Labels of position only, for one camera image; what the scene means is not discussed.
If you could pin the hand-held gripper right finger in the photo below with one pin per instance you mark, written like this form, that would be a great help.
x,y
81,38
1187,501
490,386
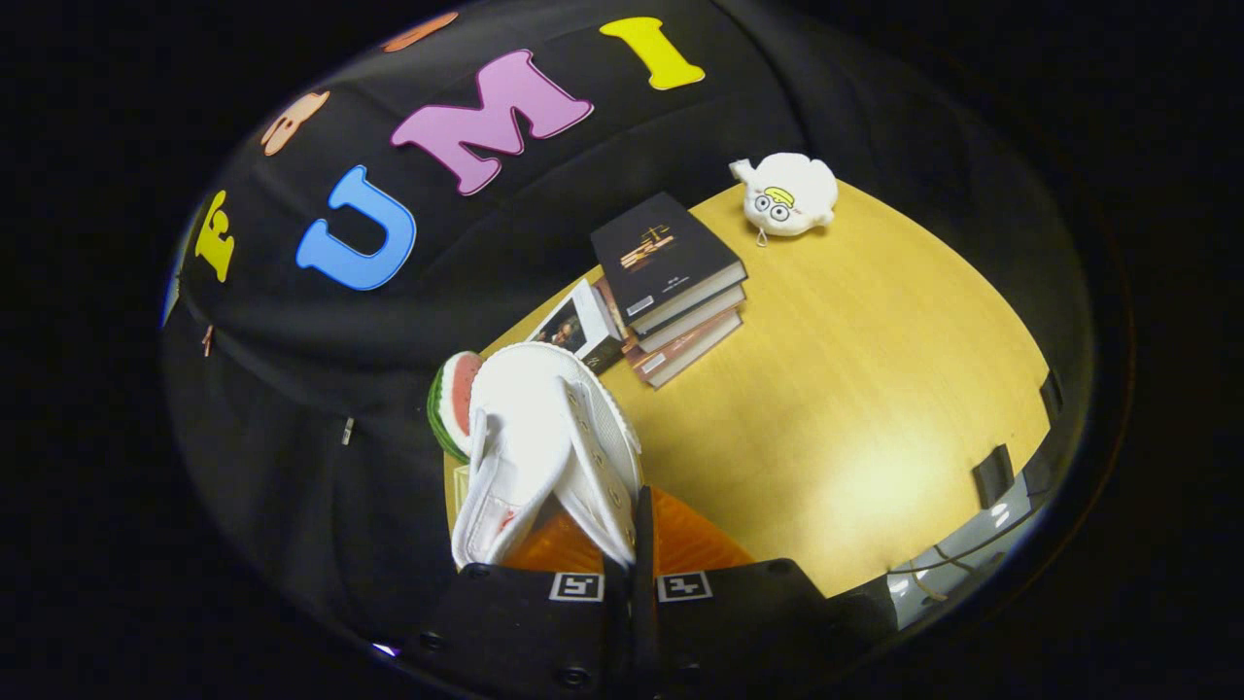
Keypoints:
x,y
748,632

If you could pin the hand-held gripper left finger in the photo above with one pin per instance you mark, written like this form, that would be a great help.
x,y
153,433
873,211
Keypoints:
x,y
515,632

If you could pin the white canvas shoe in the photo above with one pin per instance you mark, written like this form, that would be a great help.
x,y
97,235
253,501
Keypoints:
x,y
535,408

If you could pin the watermelon slice toy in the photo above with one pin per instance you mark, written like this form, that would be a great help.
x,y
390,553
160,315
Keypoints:
x,y
452,403

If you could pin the silver clip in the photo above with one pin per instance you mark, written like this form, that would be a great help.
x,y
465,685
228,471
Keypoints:
x,y
347,432

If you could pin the brown cover book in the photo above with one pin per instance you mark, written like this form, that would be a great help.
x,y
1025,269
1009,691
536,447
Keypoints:
x,y
685,355

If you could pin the small black block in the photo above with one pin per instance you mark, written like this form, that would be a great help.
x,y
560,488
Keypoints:
x,y
994,476

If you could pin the white portrait cover book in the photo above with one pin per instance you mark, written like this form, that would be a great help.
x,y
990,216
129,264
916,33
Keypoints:
x,y
578,326

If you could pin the thin dark book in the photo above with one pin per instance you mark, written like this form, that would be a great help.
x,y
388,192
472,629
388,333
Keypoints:
x,y
695,321

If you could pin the black hardcover book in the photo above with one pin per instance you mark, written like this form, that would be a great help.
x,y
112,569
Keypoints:
x,y
661,253

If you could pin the pink clip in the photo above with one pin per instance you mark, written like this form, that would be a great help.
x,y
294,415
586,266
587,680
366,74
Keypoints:
x,y
208,340

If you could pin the white plush toy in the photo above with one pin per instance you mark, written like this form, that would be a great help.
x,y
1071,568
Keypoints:
x,y
792,194

